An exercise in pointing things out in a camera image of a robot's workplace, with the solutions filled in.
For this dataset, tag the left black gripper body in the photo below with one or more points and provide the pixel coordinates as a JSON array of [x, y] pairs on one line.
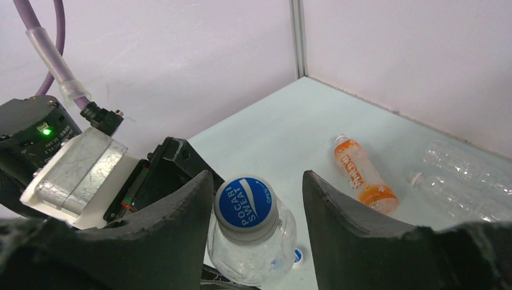
[[169, 167]]

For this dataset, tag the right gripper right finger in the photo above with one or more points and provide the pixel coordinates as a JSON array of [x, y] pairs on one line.
[[355, 247]]

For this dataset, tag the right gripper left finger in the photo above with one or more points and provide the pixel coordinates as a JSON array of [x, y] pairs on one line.
[[159, 247]]

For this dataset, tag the blue cap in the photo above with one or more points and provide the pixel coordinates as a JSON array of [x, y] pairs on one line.
[[246, 210], [299, 258]]

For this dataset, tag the clear bottle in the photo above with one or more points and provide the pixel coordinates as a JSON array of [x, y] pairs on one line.
[[255, 265], [466, 167]]

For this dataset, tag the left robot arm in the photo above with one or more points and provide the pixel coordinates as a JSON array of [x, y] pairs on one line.
[[33, 130]]

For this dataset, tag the orange labelled bottle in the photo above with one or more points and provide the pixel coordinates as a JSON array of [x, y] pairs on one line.
[[364, 179]]

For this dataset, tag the clear bottle second row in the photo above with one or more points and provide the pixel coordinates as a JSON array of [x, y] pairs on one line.
[[457, 200]]

